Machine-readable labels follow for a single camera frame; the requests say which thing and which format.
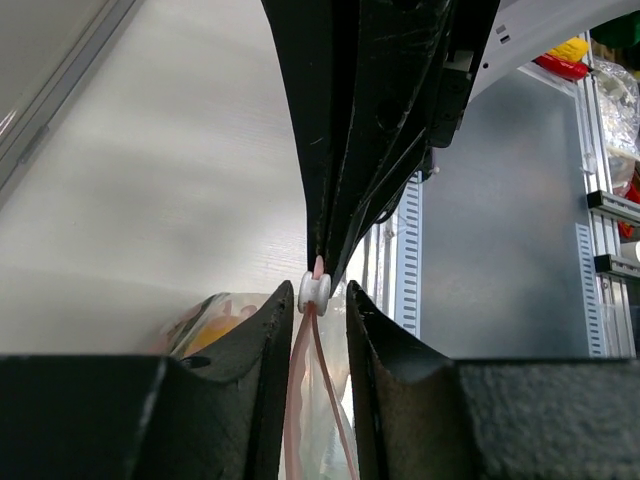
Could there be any yellow mango toy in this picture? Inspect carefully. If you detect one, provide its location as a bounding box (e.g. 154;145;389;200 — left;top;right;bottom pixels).
184;316;240;357

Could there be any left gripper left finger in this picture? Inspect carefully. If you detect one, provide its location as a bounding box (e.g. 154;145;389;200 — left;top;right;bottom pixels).
1;282;294;479

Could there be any white slotted cable duct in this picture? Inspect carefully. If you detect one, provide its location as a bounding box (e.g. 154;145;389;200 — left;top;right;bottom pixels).
394;172;423;338

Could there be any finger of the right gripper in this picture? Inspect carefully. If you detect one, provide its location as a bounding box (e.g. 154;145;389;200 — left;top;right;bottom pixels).
327;1;499;282
262;1;359;264

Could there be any aluminium mounting rail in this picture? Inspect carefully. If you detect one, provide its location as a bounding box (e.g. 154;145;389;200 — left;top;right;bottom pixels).
345;214;398;318

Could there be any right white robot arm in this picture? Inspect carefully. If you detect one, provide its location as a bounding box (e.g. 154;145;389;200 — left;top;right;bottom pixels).
263;1;639;281

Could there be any clear plastic tray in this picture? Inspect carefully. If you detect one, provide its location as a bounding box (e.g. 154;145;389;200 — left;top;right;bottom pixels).
1;0;142;188

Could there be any clear zip top bag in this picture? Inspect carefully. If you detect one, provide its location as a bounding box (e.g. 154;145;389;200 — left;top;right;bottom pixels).
151;281;360;479

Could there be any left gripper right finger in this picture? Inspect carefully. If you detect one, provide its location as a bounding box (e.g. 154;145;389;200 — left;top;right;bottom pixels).
346;282;639;479

